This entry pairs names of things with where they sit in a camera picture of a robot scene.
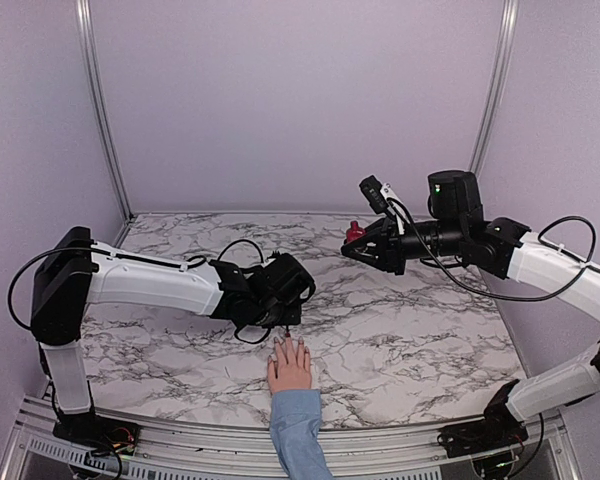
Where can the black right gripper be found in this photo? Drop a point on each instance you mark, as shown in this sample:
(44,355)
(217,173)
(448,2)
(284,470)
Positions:
(385,234)

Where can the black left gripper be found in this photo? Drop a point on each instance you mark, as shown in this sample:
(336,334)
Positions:
(293,316)

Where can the red nail polish bottle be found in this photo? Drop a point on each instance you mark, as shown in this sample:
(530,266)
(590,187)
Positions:
(354,232)

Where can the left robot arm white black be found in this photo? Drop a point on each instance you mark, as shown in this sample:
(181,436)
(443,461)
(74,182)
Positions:
(80,272)

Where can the blue shirt sleeve forearm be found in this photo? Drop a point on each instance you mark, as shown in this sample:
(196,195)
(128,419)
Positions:
(295,423)

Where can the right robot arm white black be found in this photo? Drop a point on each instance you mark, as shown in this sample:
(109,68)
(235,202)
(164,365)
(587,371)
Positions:
(501,247)

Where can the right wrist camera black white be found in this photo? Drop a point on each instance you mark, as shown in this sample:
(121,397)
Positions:
(378,194)

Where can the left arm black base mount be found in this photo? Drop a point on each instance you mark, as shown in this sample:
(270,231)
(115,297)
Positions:
(105,435)

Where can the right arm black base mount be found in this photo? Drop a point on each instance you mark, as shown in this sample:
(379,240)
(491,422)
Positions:
(496,429)

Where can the right aluminium corner post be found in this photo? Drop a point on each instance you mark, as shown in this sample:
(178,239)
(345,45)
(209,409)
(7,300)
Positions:
(497,84)

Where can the aluminium corner post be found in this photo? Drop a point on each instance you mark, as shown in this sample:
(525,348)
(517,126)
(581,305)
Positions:
(90,57)
(497,84)

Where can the left aluminium corner post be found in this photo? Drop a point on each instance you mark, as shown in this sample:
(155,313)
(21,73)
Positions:
(90,57)

